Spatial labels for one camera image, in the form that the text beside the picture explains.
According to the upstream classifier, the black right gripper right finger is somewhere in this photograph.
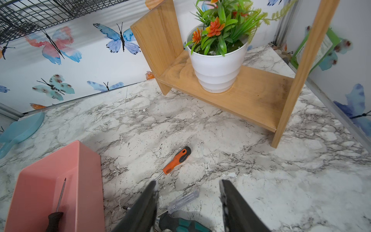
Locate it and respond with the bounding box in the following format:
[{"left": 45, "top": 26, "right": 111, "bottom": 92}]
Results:
[{"left": 219, "top": 179, "right": 270, "bottom": 232}]

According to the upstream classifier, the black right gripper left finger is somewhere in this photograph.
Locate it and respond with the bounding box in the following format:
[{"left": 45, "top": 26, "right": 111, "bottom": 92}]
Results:
[{"left": 112, "top": 180, "right": 158, "bottom": 232}]

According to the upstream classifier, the green black screwdriver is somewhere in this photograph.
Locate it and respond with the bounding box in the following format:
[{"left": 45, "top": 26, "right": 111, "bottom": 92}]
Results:
[{"left": 158, "top": 213, "right": 212, "bottom": 232}]

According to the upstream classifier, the clear handled screwdriver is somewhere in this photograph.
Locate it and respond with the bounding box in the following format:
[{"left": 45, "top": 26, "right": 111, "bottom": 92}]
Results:
[{"left": 157, "top": 189, "right": 200, "bottom": 218}]

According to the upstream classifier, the orange black screwdriver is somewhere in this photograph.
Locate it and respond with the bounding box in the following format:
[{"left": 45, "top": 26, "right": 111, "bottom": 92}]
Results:
[{"left": 155, "top": 146, "right": 191, "bottom": 181}]

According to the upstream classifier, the black handled screwdriver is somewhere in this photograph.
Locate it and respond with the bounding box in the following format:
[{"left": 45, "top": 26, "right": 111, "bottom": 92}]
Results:
[{"left": 45, "top": 178, "right": 67, "bottom": 232}]

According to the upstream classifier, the pink storage box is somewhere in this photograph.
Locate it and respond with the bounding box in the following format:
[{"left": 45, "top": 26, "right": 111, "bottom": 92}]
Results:
[{"left": 4, "top": 141, "right": 105, "bottom": 232}]

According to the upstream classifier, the wooden desktop shelf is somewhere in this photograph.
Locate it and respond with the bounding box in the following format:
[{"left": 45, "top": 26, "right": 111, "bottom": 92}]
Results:
[{"left": 131, "top": 1, "right": 339, "bottom": 148}]

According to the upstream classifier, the white flower pot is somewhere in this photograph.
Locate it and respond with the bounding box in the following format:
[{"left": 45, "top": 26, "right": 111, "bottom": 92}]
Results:
[{"left": 186, "top": 37, "right": 248, "bottom": 93}]

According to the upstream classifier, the green orange artificial plant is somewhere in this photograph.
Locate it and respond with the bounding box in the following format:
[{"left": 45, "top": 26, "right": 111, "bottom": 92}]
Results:
[{"left": 184, "top": 1, "right": 296, "bottom": 57}]

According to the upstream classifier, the black wire wall basket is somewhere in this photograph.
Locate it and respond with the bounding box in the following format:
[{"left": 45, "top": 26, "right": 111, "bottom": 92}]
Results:
[{"left": 1, "top": 0, "right": 124, "bottom": 44}]

